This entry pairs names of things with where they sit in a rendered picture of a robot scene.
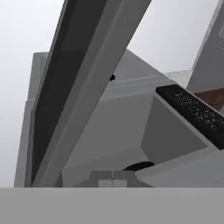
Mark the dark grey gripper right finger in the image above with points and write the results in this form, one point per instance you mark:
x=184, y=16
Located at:
x=128, y=176

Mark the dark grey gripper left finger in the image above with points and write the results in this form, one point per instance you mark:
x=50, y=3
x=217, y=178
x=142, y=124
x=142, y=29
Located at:
x=96, y=176

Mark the black oval knob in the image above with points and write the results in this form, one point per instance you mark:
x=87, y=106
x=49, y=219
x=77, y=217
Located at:
x=139, y=166

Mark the tall grey cupboard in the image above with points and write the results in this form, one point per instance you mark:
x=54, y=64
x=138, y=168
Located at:
x=209, y=55

